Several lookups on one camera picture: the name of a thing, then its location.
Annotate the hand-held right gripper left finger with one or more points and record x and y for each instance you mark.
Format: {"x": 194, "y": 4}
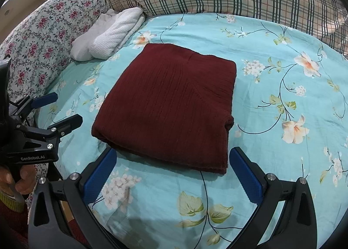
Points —
{"x": 100, "y": 175}

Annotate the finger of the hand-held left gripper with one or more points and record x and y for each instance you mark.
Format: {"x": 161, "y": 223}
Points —
{"x": 45, "y": 99}
{"x": 68, "y": 124}

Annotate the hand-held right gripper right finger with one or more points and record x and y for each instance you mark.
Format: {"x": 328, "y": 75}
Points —
{"x": 246, "y": 175}

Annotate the maroon knit sweater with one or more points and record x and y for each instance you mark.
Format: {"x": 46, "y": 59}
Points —
{"x": 168, "y": 102}

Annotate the person's left forearm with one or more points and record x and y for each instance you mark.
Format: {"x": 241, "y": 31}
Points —
{"x": 11, "y": 221}

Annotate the person's left hand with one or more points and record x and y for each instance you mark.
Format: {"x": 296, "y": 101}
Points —
{"x": 28, "y": 179}

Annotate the pink floral pillow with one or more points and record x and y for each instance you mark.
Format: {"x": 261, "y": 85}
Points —
{"x": 46, "y": 39}

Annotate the light blue floral bed sheet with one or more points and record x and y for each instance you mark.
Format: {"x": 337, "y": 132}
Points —
{"x": 272, "y": 96}

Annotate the white towel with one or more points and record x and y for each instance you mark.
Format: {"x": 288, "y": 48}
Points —
{"x": 108, "y": 34}

